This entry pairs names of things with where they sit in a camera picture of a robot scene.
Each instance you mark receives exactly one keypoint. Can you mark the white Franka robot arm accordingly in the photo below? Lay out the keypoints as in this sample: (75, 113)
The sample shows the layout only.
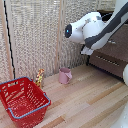
(91, 30)

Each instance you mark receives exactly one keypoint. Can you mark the pink mug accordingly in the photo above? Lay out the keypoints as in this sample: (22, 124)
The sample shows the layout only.
(64, 76)

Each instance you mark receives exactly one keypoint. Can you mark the small giraffe toy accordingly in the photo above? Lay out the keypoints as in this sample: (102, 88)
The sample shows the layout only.
(39, 78)

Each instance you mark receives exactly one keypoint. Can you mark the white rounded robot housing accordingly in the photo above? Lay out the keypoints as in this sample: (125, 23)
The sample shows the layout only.
(126, 75)

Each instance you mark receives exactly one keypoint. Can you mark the dark brown drawer cabinet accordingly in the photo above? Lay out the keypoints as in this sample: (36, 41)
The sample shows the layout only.
(110, 60)

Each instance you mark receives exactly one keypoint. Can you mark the red basket with blue rim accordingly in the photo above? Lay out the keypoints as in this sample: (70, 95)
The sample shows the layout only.
(23, 100)

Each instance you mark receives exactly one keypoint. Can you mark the beige woven folding screen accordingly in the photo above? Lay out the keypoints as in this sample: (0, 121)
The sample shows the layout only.
(36, 36)

